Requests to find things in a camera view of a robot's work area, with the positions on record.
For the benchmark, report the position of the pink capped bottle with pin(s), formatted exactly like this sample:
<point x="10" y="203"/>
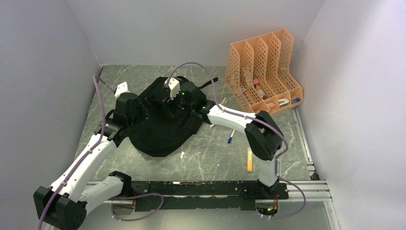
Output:
<point x="258" y="87"/>

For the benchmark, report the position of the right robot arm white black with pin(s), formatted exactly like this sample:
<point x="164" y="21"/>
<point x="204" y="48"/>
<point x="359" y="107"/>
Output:
<point x="264" y="136"/>

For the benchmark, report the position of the yellow highlighter marker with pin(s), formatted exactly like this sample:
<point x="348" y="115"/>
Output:
<point x="249" y="160"/>

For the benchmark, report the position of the black student backpack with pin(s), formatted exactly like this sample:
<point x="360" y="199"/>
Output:
<point x="159" y="135"/>

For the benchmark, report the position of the blue capped white pen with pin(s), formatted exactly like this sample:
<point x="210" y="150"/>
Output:
<point x="231" y="137"/>

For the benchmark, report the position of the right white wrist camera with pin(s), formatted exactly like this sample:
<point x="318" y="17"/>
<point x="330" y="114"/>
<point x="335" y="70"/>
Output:
<point x="174" y="87"/>

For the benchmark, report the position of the silver stapler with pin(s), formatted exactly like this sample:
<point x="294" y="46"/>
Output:
<point x="283" y="102"/>

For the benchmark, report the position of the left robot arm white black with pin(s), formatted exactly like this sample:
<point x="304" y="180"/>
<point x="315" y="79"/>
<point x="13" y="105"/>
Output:
<point x="66" y="202"/>

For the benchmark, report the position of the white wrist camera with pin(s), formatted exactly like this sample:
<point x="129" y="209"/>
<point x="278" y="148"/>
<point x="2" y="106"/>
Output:
<point x="174" y="87"/>
<point x="121" y="88"/>

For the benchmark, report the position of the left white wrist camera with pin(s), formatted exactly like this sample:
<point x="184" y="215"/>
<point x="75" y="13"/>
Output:
<point x="121" y="88"/>

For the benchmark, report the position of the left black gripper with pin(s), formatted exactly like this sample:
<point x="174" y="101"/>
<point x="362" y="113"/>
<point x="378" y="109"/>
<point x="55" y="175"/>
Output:
<point x="143" y="114"/>

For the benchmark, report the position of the orange plastic file organizer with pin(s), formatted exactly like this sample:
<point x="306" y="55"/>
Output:
<point x="266" y="57"/>

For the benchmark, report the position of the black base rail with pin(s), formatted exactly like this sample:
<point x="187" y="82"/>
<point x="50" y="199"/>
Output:
<point x="168" y="195"/>

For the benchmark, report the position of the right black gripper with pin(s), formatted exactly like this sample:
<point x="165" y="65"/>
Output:
<point x="172" y="103"/>

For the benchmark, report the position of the aluminium frame rail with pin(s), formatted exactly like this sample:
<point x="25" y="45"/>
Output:
<point x="298" y="191"/>

